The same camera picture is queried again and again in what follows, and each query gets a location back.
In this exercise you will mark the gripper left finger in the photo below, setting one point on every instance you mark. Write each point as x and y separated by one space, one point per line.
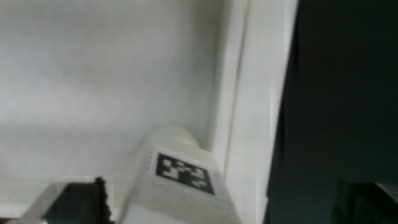
70 204

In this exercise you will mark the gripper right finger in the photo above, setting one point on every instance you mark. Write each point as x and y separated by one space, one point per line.
365 205

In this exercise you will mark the white table leg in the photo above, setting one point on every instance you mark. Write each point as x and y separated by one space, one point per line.
178 194

